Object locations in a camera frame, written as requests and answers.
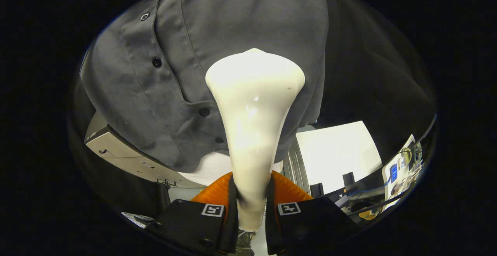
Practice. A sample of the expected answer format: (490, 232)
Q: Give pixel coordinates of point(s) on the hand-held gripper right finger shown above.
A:
(270, 217)

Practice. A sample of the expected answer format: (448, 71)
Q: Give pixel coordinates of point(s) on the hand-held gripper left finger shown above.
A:
(232, 213)

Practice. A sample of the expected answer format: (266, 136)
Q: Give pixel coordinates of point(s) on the white garment steamer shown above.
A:
(254, 112)

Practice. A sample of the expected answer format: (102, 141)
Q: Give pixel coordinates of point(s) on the grey button shirt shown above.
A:
(240, 15)

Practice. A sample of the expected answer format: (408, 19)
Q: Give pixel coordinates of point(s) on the white mannequin torso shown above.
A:
(209, 170)

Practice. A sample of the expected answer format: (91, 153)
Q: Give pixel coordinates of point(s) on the small black block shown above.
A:
(317, 190)
(348, 178)

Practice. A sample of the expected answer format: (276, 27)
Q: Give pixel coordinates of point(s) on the grey drawer unit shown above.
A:
(297, 166)

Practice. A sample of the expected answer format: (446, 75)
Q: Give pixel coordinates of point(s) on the white table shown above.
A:
(337, 151)

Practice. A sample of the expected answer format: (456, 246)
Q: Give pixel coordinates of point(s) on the striped cloth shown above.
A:
(138, 219)

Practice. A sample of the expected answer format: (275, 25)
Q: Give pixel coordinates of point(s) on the brown tape roll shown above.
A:
(368, 215)

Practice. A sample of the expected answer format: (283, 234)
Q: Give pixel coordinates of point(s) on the grey cabinet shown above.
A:
(120, 155)

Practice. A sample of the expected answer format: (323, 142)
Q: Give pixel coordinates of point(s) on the white board with devices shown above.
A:
(402, 170)

